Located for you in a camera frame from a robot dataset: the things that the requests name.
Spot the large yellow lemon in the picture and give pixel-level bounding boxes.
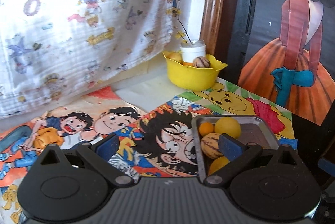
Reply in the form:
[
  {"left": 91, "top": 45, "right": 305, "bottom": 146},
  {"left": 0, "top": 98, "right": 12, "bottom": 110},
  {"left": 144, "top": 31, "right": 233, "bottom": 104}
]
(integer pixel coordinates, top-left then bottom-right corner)
[{"left": 214, "top": 116, "right": 241, "bottom": 139}]

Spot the yellow round fruit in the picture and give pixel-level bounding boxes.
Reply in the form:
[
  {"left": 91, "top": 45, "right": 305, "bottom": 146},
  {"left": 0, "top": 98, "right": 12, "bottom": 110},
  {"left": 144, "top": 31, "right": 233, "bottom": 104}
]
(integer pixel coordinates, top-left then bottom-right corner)
[{"left": 208, "top": 156, "right": 230, "bottom": 176}]

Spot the silver metal tray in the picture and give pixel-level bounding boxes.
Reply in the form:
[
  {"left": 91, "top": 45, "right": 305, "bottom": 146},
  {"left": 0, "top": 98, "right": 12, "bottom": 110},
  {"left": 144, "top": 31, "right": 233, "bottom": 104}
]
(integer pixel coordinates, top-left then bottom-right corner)
[{"left": 191, "top": 114, "right": 279, "bottom": 181}]

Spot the striped pepino melon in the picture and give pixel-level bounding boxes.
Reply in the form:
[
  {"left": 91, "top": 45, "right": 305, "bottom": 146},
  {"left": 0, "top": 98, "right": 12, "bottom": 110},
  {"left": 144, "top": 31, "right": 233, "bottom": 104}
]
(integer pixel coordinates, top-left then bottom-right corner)
[{"left": 200, "top": 133, "right": 223, "bottom": 160}]

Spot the small tangerine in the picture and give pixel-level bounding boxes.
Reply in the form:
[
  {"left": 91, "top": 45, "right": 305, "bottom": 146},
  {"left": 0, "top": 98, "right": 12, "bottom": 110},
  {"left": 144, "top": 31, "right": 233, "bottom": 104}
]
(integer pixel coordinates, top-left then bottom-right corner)
[{"left": 198, "top": 122, "right": 215, "bottom": 137}]

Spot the colourful cartoon table mat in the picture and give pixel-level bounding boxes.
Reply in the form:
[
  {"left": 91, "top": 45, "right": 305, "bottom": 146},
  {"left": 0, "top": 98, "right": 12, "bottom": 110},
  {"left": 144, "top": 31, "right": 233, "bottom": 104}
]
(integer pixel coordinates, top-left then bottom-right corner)
[{"left": 1, "top": 80, "right": 297, "bottom": 223}]

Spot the yellow plastic bowl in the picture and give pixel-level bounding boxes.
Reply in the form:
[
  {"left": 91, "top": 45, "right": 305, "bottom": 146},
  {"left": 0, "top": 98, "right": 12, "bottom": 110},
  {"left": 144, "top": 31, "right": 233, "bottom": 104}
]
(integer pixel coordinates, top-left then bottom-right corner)
[{"left": 162, "top": 51, "right": 228, "bottom": 91}]

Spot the striped fruit in bowl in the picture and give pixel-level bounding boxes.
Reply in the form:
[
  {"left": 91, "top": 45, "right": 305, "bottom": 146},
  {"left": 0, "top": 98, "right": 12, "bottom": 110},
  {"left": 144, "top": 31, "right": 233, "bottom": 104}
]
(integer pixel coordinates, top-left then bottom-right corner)
[{"left": 192, "top": 56, "right": 211, "bottom": 68}]

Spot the girl painting poster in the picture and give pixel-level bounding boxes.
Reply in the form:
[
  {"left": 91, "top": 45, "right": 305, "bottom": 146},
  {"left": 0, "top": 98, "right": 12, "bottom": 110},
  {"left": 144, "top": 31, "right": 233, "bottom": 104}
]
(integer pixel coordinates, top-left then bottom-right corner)
[{"left": 238, "top": 0, "right": 334, "bottom": 125}]

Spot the yellow fruit in bowl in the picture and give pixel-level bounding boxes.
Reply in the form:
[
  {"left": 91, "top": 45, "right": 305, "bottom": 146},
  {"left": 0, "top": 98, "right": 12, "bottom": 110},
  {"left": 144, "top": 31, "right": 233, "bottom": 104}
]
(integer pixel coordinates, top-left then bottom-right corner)
[{"left": 167, "top": 52, "right": 182, "bottom": 63}]

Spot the white printed curtain cloth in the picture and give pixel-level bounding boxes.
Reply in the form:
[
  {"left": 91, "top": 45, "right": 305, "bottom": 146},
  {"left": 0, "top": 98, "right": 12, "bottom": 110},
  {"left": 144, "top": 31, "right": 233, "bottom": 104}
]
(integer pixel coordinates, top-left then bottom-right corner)
[{"left": 1, "top": 0, "right": 179, "bottom": 118}]

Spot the wooden door frame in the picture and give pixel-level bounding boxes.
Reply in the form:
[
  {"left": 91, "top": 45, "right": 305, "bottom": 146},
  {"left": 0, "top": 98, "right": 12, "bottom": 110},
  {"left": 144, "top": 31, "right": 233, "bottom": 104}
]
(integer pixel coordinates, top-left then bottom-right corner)
[{"left": 199, "top": 0, "right": 229, "bottom": 56}]

